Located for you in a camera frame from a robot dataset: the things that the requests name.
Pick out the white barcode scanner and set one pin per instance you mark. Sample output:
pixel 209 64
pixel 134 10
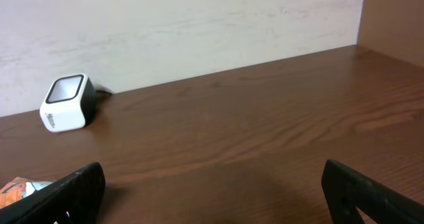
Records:
pixel 69 104

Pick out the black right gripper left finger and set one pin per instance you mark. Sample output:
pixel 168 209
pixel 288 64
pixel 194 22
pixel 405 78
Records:
pixel 75 198

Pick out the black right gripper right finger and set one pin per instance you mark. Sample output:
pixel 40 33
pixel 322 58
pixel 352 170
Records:
pixel 347 192

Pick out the yellow snack bag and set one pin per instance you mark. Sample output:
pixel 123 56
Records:
pixel 18 189

